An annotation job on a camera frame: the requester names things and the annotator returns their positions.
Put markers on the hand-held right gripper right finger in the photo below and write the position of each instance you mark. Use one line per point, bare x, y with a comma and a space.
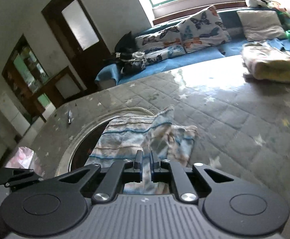
152, 170

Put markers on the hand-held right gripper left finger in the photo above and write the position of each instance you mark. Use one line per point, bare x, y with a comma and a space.
139, 171

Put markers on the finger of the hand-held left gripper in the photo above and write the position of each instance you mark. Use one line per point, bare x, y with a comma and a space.
3, 179

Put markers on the striped blue pink cloth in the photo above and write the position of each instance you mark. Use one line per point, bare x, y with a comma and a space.
125, 139

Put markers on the pile of dark clothes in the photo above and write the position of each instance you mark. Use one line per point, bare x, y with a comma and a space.
132, 63

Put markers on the pink plastic bag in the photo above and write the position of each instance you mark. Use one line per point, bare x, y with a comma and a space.
22, 156

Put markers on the white appliance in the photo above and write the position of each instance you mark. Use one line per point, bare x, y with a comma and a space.
12, 114

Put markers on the silver lighter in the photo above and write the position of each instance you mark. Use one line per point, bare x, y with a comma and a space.
70, 118

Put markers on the grey quilted star table cover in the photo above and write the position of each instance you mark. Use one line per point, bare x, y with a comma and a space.
234, 124

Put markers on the dark wooden cabinet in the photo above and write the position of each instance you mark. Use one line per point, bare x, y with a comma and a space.
22, 79

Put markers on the butterfly print blanket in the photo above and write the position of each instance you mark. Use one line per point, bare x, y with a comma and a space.
164, 53

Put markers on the blue sofa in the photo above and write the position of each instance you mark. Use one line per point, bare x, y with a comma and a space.
189, 58

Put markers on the black bag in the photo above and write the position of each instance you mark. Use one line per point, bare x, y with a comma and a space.
126, 42

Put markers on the long butterfly print pillow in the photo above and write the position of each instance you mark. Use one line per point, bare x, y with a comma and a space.
157, 39

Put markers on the large butterfly print pillow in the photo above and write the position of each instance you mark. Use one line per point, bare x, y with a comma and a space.
202, 27

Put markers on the folded pastel cloth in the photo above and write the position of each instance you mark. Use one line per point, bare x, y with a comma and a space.
267, 64

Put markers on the dark wooden door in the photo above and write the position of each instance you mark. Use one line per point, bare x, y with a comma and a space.
57, 29

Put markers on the plain grey pillow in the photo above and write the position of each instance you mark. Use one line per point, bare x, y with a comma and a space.
262, 25

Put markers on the panda plush toy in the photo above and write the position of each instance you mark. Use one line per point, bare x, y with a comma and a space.
253, 1

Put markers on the colourful plush toy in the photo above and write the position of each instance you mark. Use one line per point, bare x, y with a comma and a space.
277, 5

